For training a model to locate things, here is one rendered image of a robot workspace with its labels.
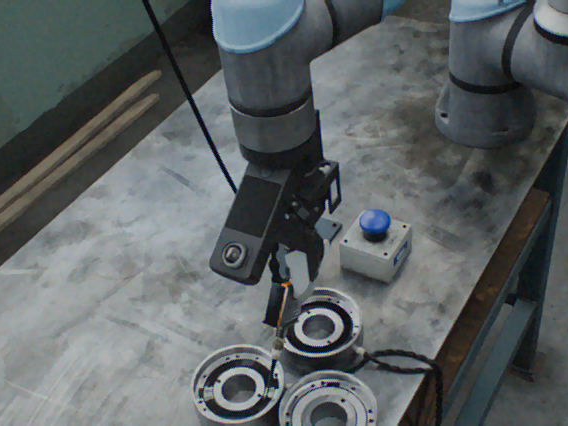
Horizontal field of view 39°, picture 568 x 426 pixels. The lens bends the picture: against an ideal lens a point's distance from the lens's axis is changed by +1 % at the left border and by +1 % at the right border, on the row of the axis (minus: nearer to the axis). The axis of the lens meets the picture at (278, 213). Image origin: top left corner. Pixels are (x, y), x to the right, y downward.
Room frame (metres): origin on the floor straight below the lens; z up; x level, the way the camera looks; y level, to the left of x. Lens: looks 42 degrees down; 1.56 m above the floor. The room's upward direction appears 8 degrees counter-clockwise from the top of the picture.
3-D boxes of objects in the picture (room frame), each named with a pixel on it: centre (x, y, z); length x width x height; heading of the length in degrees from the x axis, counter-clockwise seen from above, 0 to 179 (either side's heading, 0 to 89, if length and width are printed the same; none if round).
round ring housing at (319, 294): (0.62, -0.03, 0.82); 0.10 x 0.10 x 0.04
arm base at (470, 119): (1.01, -0.34, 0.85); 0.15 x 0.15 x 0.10
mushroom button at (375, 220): (0.75, -0.12, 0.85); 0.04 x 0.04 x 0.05
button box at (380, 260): (0.75, -0.12, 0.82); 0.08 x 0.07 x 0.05; 143
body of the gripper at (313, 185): (0.61, -0.01, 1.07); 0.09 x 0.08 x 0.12; 144
